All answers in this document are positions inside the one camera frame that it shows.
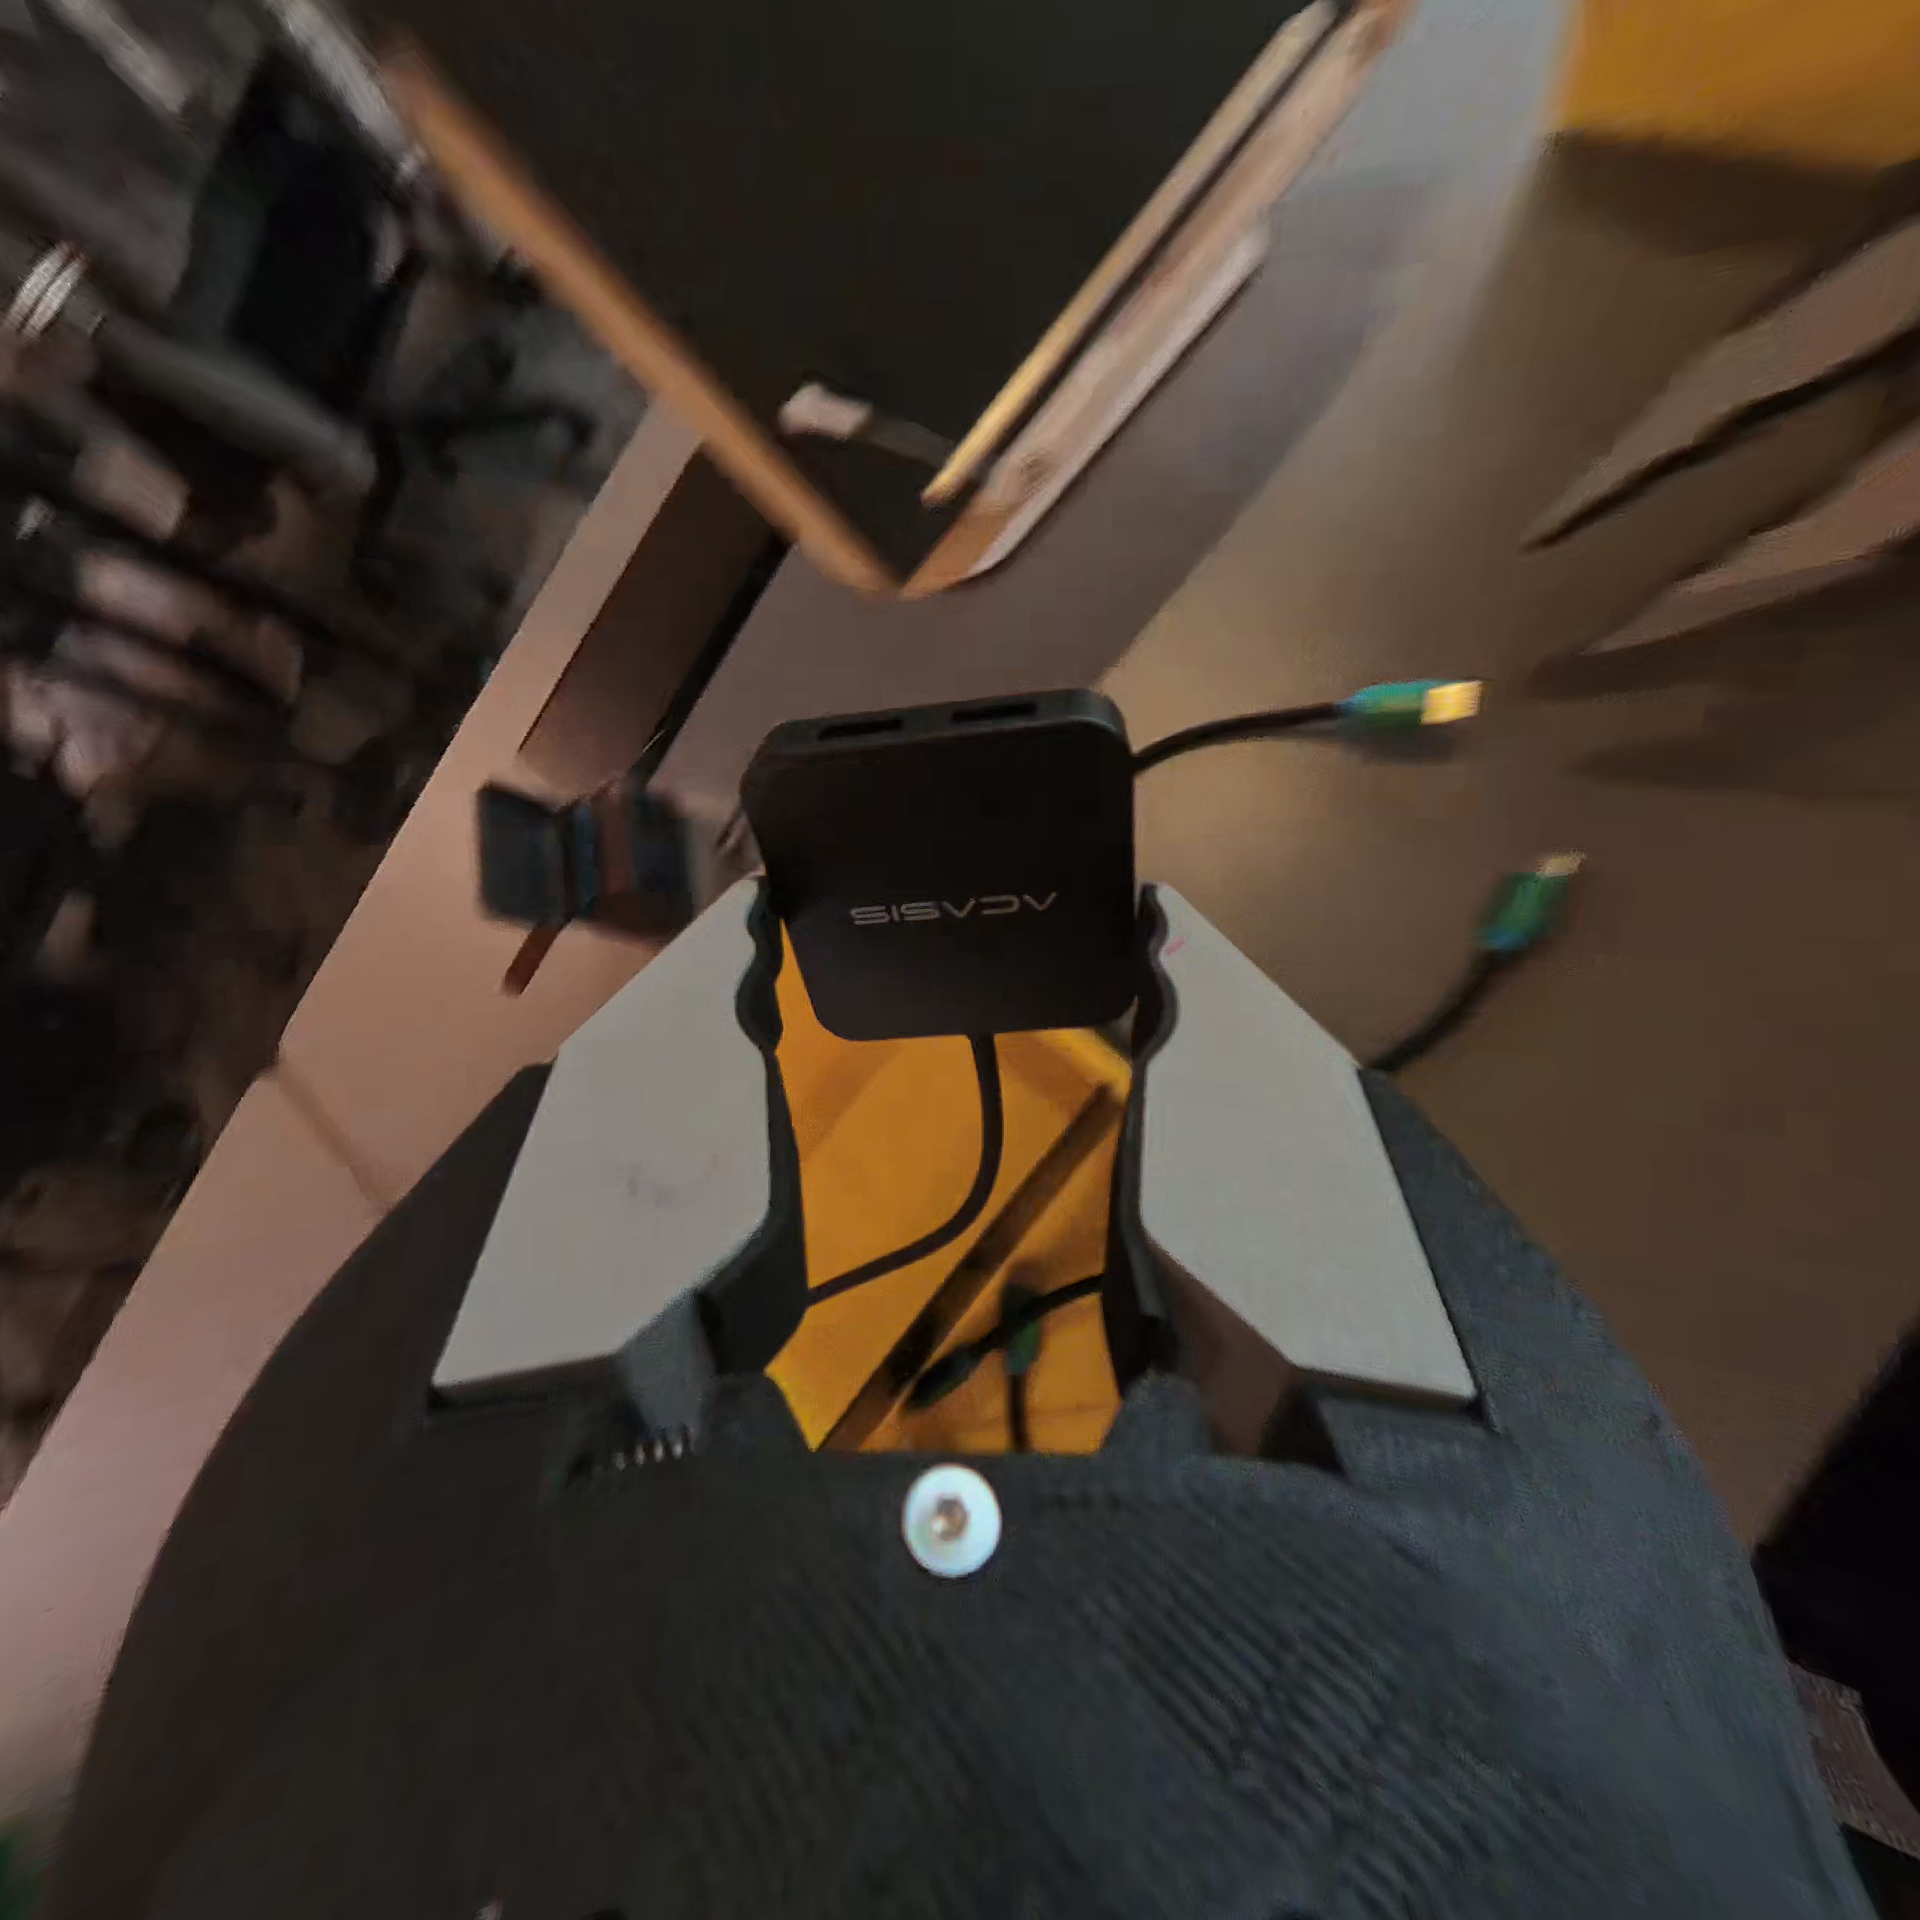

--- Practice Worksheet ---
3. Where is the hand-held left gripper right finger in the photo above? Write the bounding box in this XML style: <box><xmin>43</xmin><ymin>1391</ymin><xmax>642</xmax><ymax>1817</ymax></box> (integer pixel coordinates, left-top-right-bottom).
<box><xmin>1118</xmin><ymin>881</ymin><xmax>1483</xmax><ymax>1419</ymax></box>

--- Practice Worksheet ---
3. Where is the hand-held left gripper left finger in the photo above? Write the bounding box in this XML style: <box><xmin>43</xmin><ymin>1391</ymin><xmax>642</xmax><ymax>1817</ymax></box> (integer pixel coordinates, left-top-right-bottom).
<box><xmin>432</xmin><ymin>880</ymin><xmax>812</xmax><ymax>1404</ymax></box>

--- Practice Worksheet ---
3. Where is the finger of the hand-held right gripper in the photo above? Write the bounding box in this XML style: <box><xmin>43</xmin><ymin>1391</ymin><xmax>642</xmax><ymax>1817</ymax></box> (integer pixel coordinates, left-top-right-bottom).
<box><xmin>1518</xmin><ymin>221</ymin><xmax>1920</xmax><ymax>555</ymax></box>
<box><xmin>1588</xmin><ymin>431</ymin><xmax>1920</xmax><ymax>663</ymax></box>

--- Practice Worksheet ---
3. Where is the yellow plastic bin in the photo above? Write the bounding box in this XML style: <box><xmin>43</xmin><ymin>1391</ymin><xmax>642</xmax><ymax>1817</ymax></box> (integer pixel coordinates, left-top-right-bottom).
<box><xmin>764</xmin><ymin>936</ymin><xmax>1138</xmax><ymax>1457</ymax></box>

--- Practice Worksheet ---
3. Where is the black braided HDMI cable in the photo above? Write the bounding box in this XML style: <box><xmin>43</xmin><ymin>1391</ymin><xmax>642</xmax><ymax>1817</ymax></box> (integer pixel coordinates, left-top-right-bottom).
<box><xmin>1128</xmin><ymin>680</ymin><xmax>1588</xmax><ymax>1077</ymax></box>

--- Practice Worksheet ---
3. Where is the black square adapter hub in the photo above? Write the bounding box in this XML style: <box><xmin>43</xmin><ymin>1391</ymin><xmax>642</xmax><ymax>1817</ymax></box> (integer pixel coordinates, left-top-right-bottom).
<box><xmin>738</xmin><ymin>685</ymin><xmax>1140</xmax><ymax>1308</ymax></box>

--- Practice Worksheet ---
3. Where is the yellow object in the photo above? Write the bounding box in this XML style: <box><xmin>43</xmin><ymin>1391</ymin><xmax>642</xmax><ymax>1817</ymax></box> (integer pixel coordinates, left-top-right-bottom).
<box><xmin>1550</xmin><ymin>0</ymin><xmax>1920</xmax><ymax>154</ymax></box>

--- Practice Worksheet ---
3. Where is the white board stand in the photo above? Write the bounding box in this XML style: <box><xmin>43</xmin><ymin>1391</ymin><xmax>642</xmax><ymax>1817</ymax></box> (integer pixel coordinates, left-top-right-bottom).
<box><xmin>898</xmin><ymin>224</ymin><xmax>1280</xmax><ymax>598</ymax></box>

